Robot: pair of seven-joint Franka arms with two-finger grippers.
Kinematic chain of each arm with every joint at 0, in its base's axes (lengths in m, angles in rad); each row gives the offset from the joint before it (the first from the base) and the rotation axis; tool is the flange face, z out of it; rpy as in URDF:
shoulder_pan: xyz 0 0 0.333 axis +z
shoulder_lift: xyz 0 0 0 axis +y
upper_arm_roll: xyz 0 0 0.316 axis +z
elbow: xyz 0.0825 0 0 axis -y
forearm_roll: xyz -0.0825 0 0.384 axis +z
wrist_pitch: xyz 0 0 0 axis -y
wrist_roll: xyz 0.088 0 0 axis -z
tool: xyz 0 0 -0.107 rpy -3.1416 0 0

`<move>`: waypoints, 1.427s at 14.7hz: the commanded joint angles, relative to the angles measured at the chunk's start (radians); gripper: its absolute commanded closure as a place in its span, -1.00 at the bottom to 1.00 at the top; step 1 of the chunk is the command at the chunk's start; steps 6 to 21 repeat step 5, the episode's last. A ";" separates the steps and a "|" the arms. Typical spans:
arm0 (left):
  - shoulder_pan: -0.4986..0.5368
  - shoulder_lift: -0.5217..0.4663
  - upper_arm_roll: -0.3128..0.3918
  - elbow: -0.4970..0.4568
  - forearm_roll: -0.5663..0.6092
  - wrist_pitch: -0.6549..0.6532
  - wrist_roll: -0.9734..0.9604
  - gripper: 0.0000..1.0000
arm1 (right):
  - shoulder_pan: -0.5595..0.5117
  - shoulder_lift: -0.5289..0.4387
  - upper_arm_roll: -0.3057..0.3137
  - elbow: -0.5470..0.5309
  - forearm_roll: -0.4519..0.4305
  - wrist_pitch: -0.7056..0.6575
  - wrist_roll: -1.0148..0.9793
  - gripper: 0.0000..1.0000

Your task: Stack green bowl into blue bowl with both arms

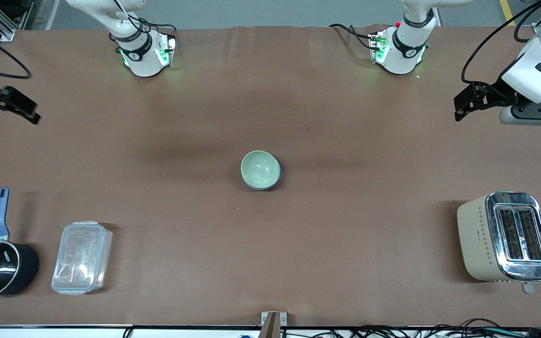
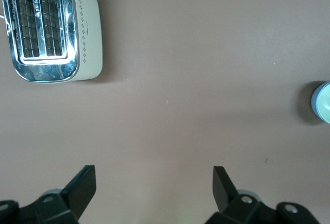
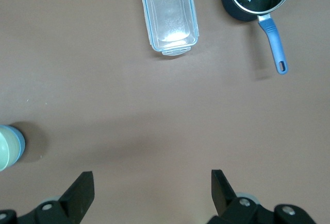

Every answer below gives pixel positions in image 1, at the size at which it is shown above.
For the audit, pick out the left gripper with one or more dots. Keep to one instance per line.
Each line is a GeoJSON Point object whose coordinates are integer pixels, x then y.
{"type": "Point", "coordinates": [497, 92]}

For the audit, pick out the light green bowl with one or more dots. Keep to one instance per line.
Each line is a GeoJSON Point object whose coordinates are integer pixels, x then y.
{"type": "Point", "coordinates": [260, 168]}

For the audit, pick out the blue bowl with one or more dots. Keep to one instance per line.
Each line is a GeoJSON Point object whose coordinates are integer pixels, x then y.
{"type": "Point", "coordinates": [260, 188]}

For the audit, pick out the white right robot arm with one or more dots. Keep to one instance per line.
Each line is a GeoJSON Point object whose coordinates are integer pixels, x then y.
{"type": "Point", "coordinates": [141, 58]}

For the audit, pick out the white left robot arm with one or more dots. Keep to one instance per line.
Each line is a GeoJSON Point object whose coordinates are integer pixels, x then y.
{"type": "Point", "coordinates": [404, 51]}

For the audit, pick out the silver connector box green lights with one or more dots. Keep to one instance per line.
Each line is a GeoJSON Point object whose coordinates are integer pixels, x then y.
{"type": "Point", "coordinates": [377, 47]}
{"type": "Point", "coordinates": [165, 54]}

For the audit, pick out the beige chrome toaster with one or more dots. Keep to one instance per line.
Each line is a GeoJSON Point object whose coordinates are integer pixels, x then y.
{"type": "Point", "coordinates": [505, 237]}

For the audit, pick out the clear plastic food container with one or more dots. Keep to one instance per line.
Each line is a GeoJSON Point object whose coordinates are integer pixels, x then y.
{"type": "Point", "coordinates": [80, 258]}

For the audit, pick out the brown table cover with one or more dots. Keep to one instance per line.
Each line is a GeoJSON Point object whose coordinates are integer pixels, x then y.
{"type": "Point", "coordinates": [270, 258]}

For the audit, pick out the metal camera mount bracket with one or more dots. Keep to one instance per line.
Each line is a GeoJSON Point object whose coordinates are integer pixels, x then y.
{"type": "Point", "coordinates": [273, 320]}

